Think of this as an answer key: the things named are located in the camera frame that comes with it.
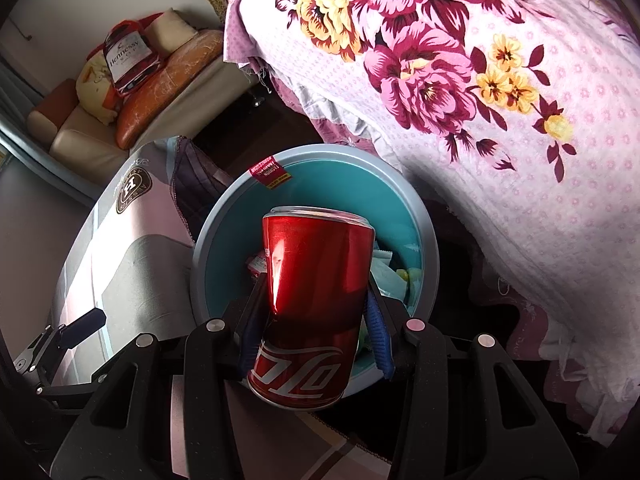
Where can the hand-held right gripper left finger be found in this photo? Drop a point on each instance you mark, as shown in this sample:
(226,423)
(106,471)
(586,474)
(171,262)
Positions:
(247,355)

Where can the beige cushion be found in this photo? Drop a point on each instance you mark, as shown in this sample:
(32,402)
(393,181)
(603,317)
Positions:
(170,30)

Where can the teal plastic bin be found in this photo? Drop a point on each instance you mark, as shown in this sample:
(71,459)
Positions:
(330,180)

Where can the yellow plush pillow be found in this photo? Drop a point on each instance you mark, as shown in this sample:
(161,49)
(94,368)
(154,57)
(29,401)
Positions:
(95,95)

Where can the light blue milk carton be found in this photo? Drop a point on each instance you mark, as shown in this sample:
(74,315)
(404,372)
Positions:
(385,277)

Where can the orange leather seat cushion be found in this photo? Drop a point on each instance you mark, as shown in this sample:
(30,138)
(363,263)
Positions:
(165,90)

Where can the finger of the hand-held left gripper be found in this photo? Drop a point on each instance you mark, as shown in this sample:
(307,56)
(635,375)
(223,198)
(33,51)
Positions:
(82,325)

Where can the yellow patterned tissue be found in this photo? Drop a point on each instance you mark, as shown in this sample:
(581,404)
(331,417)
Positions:
(412,277)

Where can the cream leather sofa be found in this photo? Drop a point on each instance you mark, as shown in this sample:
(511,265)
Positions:
(80,130)

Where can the red bottle-shaped pillow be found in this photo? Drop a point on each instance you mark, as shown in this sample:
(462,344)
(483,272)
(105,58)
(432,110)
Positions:
(130,60)

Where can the red soda can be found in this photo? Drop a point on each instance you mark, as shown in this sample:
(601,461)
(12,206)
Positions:
(315,280)

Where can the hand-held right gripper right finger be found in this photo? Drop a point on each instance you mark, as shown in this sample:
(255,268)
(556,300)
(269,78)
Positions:
(377,340)

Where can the pink floral blanket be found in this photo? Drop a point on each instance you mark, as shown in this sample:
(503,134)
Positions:
(500,110)

